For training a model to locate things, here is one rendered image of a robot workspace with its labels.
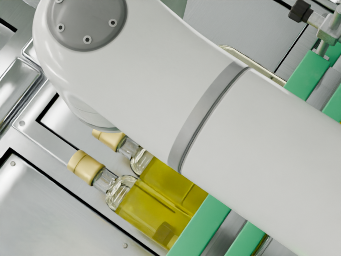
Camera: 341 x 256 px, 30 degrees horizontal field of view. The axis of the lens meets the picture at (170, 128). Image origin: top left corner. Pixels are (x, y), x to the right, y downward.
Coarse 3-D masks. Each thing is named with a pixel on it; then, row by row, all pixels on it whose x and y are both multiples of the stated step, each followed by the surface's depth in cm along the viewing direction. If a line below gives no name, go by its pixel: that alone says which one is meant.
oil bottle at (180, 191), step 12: (132, 156) 89; (144, 156) 87; (132, 168) 88; (144, 168) 87; (156, 168) 87; (168, 168) 87; (144, 180) 87; (156, 180) 86; (168, 180) 86; (180, 180) 86; (168, 192) 86; (180, 192) 86; (192, 192) 86; (204, 192) 86; (180, 204) 86; (192, 204) 85; (192, 216) 88
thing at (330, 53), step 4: (336, 44) 89; (340, 44) 89; (328, 48) 89; (332, 48) 88; (336, 48) 88; (340, 48) 88; (328, 52) 88; (332, 52) 88; (336, 52) 88; (340, 52) 88; (328, 56) 88; (332, 56) 88; (336, 56) 88; (340, 56) 88; (328, 60) 88; (332, 60) 88; (336, 60) 88; (340, 60) 88; (332, 64) 88; (336, 64) 88; (340, 64) 88; (336, 68) 88; (340, 68) 88; (340, 72) 88
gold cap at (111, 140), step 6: (96, 132) 90; (102, 132) 90; (96, 138) 91; (102, 138) 90; (108, 138) 90; (114, 138) 89; (120, 138) 89; (108, 144) 90; (114, 144) 89; (114, 150) 90
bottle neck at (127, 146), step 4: (124, 136) 90; (124, 140) 89; (128, 140) 90; (132, 140) 90; (120, 144) 89; (124, 144) 89; (128, 144) 89; (132, 144) 89; (136, 144) 89; (116, 148) 90; (120, 148) 90; (124, 148) 89; (128, 148) 89; (132, 148) 89; (120, 152) 90; (124, 152) 90; (128, 152) 89; (132, 152) 89; (128, 156) 90
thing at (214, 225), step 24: (312, 72) 78; (336, 72) 78; (312, 96) 77; (336, 96) 77; (336, 120) 76; (216, 216) 74; (240, 216) 74; (192, 240) 73; (216, 240) 74; (240, 240) 73
